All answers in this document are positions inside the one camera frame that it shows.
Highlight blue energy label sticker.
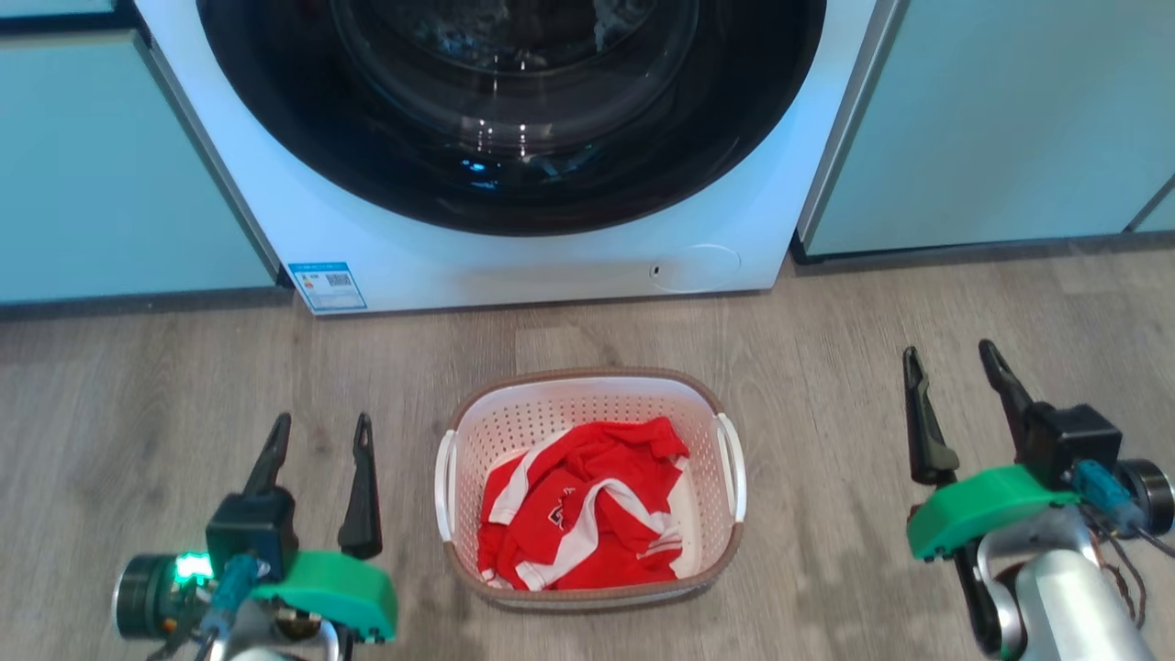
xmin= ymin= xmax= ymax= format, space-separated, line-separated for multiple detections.
xmin=287 ymin=262 xmax=368 ymax=313

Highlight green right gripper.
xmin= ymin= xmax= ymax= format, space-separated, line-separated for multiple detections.
xmin=902 ymin=339 xmax=1082 ymax=562

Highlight black round washer door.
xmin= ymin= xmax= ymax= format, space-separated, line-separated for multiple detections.
xmin=196 ymin=0 xmax=827 ymax=237

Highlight left cable with teal plug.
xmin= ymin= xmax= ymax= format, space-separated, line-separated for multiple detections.
xmin=147 ymin=554 xmax=263 ymax=661

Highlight tall pale blue cabinet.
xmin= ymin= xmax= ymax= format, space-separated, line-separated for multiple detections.
xmin=792 ymin=0 xmax=1175 ymax=265

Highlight round white filter cover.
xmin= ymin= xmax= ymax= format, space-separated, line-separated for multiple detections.
xmin=649 ymin=244 xmax=741 ymax=294

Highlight red and white garment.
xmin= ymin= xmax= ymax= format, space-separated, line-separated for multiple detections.
xmin=476 ymin=416 xmax=691 ymax=591

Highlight white perforated laundry basket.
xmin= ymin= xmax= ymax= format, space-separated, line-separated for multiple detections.
xmin=434 ymin=367 xmax=747 ymax=611

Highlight pale blue cabinet drawer front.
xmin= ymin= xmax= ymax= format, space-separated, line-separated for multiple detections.
xmin=0 ymin=0 xmax=120 ymax=17

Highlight white front-load washing machine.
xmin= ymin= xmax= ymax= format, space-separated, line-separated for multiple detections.
xmin=136 ymin=0 xmax=905 ymax=316

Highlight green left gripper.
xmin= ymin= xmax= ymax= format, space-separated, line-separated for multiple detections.
xmin=242 ymin=412 xmax=398 ymax=644

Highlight large pale blue cabinet door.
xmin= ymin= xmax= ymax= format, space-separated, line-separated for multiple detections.
xmin=0 ymin=28 xmax=281 ymax=306

